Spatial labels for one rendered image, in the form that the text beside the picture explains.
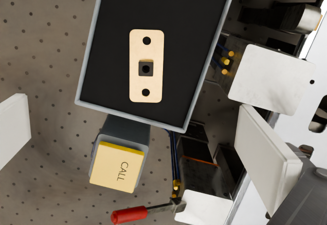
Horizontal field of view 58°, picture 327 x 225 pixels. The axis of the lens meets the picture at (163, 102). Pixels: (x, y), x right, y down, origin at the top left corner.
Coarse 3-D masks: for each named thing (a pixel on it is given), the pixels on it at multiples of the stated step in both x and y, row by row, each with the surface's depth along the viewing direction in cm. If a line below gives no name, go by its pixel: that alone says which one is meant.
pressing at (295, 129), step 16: (320, 0) 47; (320, 32) 49; (304, 48) 49; (320, 48) 50; (320, 64) 51; (320, 80) 51; (304, 96) 52; (320, 96) 52; (272, 112) 53; (304, 112) 53; (272, 128) 54; (288, 128) 54; (304, 128) 54; (304, 144) 55; (320, 144) 55; (320, 160) 56; (240, 176) 58; (240, 192) 58; (256, 192) 59; (240, 208) 60; (256, 208) 60; (224, 224) 60; (240, 224) 61; (256, 224) 61
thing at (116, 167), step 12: (108, 144) 38; (96, 156) 38; (108, 156) 38; (120, 156) 38; (132, 156) 38; (96, 168) 38; (108, 168) 38; (120, 168) 38; (132, 168) 38; (96, 180) 39; (108, 180) 39; (120, 180) 39; (132, 180) 39
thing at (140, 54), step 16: (144, 32) 33; (160, 32) 33; (144, 48) 33; (160, 48) 33; (144, 64) 33; (160, 64) 34; (144, 80) 34; (160, 80) 34; (144, 96) 35; (160, 96) 35
